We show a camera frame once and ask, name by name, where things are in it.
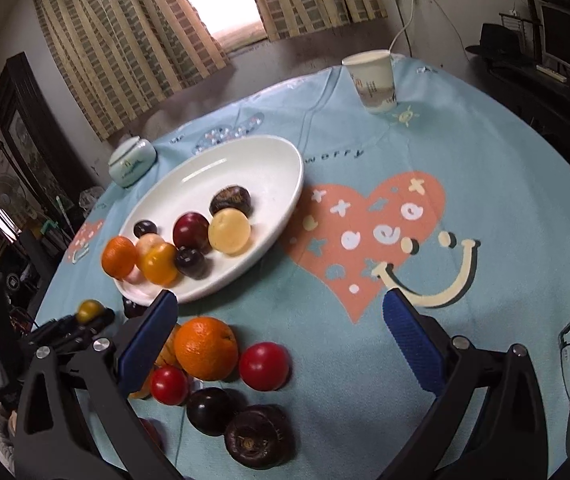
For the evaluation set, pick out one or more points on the pale yellow round fruit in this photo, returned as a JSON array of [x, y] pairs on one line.
[[229, 231]]

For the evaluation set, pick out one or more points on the dark cherry in plate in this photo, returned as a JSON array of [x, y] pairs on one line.
[[191, 263]]

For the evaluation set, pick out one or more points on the white oval plate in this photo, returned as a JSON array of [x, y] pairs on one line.
[[271, 171]]

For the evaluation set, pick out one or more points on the black hat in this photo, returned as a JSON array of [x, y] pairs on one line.
[[496, 41]]

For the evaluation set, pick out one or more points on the dark brown mangosteen in plate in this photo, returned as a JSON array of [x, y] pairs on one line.
[[234, 197]]

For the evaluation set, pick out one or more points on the dark brown mangosteen on table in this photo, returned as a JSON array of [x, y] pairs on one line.
[[260, 437]]

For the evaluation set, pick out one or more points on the small mandarin orange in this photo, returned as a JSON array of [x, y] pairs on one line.
[[118, 257]]

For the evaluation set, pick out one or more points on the large tan round fruit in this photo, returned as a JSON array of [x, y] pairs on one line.
[[145, 391]]

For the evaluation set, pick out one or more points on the dark red plum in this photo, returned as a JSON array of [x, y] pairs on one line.
[[191, 231]]

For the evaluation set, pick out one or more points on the light blue printed tablecloth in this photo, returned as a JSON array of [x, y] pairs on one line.
[[448, 164]]

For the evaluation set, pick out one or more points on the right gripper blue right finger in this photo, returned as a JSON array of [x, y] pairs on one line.
[[420, 339]]

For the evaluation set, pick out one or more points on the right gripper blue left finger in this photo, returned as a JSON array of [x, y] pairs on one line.
[[140, 341]]

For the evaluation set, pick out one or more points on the striped pepino melon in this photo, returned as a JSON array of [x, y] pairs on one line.
[[167, 355]]

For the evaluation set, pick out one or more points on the dark framed picture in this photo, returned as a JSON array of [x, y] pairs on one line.
[[38, 146]]

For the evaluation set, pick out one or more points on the left checkered curtain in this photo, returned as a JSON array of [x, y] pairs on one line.
[[120, 58]]

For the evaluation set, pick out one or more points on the small dark cherry far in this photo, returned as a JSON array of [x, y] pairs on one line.
[[144, 227]]

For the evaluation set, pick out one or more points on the yellow orange tomato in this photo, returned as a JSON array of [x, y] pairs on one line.
[[158, 265]]

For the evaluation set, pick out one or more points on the large orange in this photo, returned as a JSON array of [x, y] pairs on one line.
[[206, 348]]

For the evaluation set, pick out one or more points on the red cherry tomato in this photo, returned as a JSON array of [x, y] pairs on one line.
[[169, 385], [264, 366]]

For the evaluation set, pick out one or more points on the pale peach fruit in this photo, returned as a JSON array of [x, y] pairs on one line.
[[142, 247]]

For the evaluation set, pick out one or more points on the standing fan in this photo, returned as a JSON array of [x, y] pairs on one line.
[[13, 199]]

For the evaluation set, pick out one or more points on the dark cherry on table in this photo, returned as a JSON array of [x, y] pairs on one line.
[[131, 309]]

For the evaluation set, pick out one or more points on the dark purple plum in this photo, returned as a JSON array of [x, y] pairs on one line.
[[210, 410]]

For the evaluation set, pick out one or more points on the white paper cup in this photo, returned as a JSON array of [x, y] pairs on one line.
[[371, 73]]

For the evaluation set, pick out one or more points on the olive yellow small tomato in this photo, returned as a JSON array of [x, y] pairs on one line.
[[88, 310]]

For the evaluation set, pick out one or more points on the pale green ceramic jar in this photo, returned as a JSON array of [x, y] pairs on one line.
[[131, 160]]

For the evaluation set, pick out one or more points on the computer monitor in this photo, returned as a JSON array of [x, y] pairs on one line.
[[565, 40]]

